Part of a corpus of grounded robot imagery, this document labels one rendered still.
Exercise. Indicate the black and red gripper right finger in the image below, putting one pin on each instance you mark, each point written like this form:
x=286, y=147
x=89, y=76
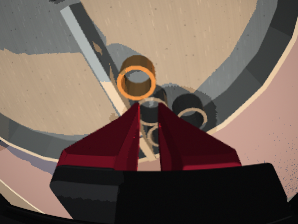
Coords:
x=188, y=147

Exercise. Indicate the grey metal bushing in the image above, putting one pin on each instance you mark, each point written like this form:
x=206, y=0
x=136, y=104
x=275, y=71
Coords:
x=152, y=135
x=148, y=116
x=190, y=102

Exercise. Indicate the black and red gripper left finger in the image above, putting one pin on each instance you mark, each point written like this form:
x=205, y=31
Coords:
x=109, y=146

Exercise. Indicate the bronze bushing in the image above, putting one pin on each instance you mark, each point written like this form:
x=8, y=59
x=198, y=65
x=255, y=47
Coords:
x=136, y=91

